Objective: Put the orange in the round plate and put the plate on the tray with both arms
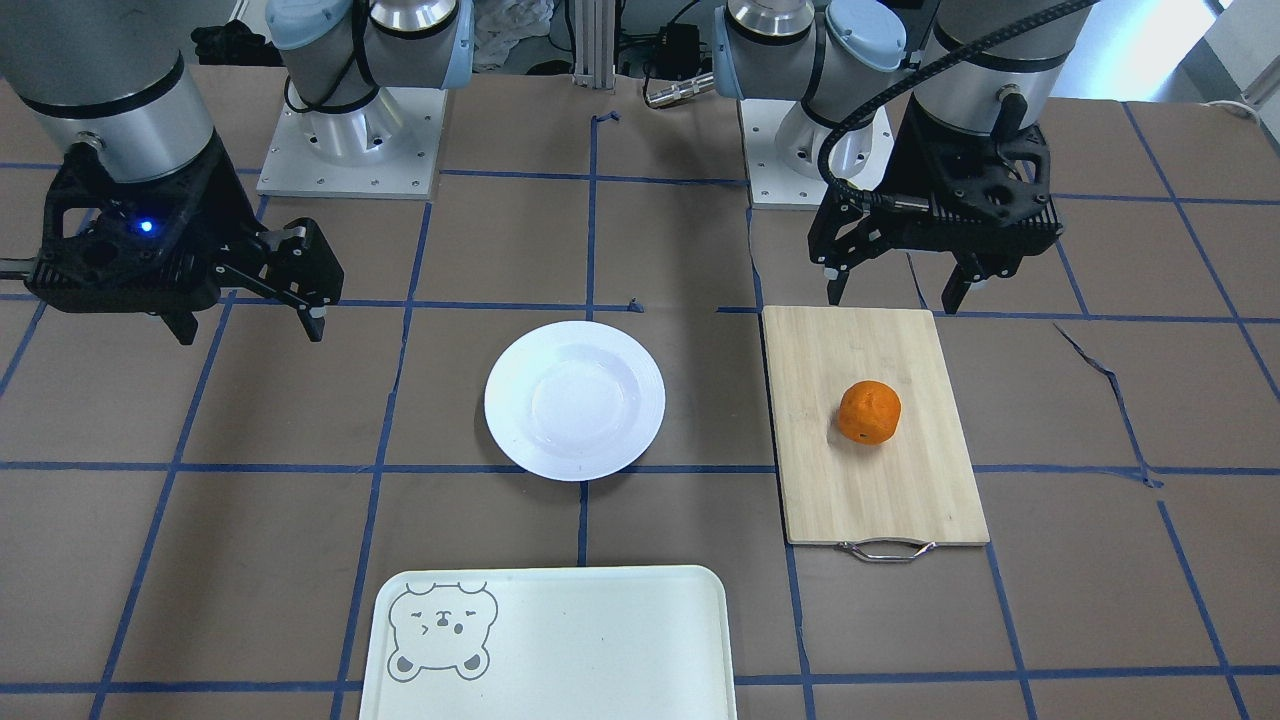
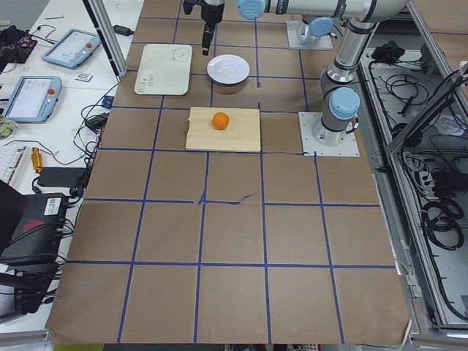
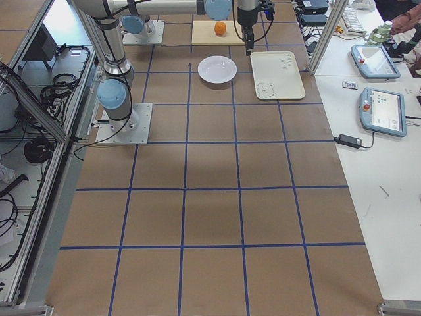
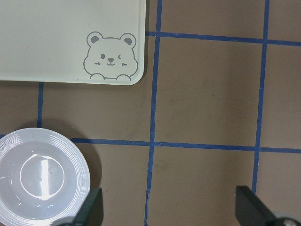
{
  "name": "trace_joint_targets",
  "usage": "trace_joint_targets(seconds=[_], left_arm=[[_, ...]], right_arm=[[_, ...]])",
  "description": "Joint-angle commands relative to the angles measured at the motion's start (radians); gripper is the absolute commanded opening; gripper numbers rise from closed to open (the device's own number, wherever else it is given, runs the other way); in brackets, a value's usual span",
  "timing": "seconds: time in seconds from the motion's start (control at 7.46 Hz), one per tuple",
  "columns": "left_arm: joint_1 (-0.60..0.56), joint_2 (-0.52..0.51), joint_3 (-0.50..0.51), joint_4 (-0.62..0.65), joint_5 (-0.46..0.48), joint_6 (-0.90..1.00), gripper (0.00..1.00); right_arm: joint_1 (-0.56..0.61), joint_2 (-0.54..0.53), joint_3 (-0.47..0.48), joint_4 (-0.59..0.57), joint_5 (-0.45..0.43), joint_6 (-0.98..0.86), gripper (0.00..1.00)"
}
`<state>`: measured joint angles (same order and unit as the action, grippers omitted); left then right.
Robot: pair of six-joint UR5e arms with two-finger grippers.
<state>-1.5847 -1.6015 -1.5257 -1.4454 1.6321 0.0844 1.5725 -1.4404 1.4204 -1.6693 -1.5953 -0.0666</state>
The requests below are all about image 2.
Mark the cream bear tray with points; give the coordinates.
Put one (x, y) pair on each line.
(164, 70)

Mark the near teach pendant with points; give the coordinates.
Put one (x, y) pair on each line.
(33, 99)

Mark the orange fruit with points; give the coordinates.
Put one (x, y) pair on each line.
(220, 120)

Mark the far teach pendant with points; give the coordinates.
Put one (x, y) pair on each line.
(72, 49)

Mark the white keyboard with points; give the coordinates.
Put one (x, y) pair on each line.
(13, 158)

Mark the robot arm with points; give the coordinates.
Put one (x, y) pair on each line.
(313, 28)
(340, 100)

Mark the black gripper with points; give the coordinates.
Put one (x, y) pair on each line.
(212, 13)

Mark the black power brick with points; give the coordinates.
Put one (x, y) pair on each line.
(60, 176)

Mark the gold metal cylinder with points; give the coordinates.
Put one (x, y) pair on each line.
(36, 160)

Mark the black computer box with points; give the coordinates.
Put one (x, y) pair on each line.
(30, 227)

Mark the white round plate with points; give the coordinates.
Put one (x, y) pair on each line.
(228, 69)

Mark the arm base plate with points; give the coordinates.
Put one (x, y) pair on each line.
(319, 141)
(323, 44)

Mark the teach pendant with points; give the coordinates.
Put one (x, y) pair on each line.
(33, 99)
(72, 49)

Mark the aluminium frame post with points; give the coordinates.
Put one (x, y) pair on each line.
(98, 14)

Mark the black power adapter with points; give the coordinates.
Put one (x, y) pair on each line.
(123, 30)

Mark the bamboo cutting board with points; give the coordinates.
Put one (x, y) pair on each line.
(242, 132)

